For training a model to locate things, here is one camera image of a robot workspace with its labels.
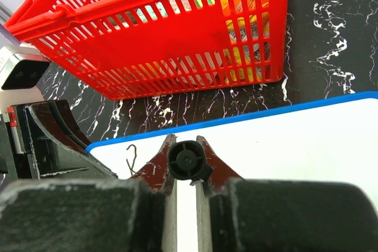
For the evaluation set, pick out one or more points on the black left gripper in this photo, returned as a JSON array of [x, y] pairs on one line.
[[44, 141]]

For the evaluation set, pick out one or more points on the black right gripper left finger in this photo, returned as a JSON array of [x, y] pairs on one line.
[[135, 214]]

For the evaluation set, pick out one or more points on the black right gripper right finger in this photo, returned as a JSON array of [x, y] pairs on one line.
[[236, 214]]

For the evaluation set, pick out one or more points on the black whiteboard marker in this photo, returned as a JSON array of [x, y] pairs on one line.
[[187, 160]]

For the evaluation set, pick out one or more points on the blue framed whiteboard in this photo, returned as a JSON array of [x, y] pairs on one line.
[[330, 140]]

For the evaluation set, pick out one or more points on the red plastic shopping basket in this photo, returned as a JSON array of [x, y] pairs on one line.
[[126, 49]]

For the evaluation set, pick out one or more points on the orange juice carton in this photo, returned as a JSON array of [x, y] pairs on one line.
[[246, 29]]

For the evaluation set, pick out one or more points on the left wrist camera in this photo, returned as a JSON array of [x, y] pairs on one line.
[[21, 70]]

